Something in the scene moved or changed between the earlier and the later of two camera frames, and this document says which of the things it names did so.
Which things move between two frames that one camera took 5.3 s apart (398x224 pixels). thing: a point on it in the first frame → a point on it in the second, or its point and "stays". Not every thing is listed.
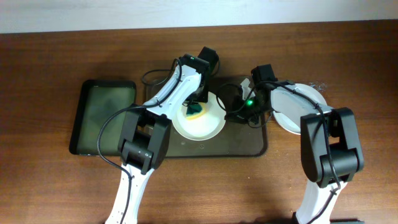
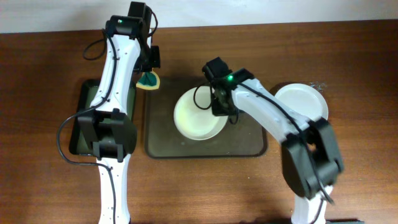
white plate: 202,126 stays
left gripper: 203,99 → 156,63
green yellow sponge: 193,109 → 148,81
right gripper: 239,115 → 216,109
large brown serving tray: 236,139 stays
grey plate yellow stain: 290,102 stays
